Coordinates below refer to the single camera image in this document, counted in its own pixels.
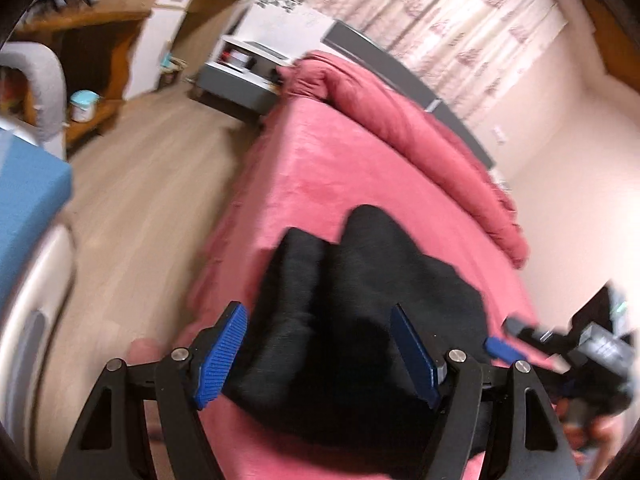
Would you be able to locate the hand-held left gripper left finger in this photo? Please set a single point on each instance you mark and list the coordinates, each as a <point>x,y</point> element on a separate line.
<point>222,355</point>

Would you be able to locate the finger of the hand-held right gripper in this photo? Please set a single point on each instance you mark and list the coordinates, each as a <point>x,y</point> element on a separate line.
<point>497,348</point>
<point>520,331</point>

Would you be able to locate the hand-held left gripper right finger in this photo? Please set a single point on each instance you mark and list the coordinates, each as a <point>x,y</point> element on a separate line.
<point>412,355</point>

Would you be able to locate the black pants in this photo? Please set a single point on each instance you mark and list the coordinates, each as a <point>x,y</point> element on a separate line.
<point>350,285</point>

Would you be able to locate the person's right hand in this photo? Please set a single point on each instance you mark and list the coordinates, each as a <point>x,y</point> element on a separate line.
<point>602,435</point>

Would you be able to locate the pink bed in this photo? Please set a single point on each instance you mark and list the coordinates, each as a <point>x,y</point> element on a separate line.
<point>325,160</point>

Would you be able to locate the pink duvet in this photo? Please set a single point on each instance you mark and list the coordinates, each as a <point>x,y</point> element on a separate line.
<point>400,125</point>

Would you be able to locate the blue cushion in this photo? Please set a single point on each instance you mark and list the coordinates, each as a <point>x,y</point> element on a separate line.
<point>25,200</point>

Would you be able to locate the white container with teal lid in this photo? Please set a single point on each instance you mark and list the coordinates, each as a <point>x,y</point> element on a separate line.
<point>84,106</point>

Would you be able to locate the brown wooden panel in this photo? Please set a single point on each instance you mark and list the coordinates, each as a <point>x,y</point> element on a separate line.
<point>615,35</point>

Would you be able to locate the dark grey headboard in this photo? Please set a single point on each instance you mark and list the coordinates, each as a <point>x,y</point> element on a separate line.
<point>350,41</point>

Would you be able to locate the white patterned curtain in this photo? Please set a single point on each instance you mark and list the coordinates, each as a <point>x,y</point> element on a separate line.
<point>425,20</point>

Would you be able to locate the grey padded chair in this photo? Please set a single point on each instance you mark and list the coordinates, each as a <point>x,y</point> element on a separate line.
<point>45,75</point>

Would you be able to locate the wooden desk shelf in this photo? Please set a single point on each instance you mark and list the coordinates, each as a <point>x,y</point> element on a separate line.
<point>100,40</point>

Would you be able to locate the wooden cabinet with white front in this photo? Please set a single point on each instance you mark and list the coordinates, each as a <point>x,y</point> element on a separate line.
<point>170,20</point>

